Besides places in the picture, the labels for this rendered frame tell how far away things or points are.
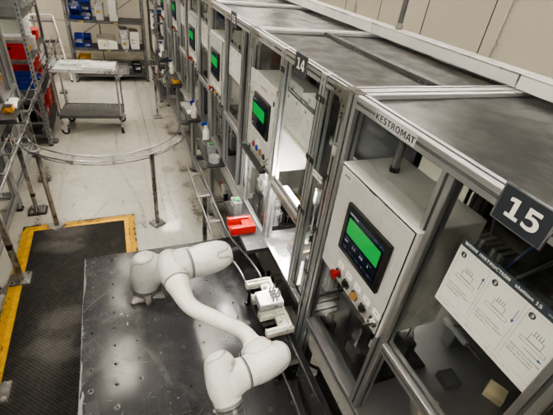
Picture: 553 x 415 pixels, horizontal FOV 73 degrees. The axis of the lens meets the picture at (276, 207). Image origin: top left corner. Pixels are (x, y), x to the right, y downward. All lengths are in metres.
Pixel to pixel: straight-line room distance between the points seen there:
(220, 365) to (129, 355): 0.93
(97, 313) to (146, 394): 0.57
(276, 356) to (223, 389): 0.19
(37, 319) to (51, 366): 0.44
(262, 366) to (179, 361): 0.82
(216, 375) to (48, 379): 1.86
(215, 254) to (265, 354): 0.52
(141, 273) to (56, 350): 1.12
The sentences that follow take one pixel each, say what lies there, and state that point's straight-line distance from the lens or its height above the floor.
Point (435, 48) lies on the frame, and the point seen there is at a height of 2.07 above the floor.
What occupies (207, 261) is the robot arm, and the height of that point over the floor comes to 1.29.
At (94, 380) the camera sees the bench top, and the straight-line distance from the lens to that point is 2.07.
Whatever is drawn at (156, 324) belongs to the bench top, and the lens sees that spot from 2.19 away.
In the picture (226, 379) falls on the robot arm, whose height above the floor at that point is 1.31.
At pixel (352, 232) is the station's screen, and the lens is 1.32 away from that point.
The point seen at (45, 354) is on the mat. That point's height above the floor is 0.01.
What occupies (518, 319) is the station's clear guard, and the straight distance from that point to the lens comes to 0.99.
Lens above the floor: 2.39
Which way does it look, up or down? 34 degrees down
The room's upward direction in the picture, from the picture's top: 7 degrees clockwise
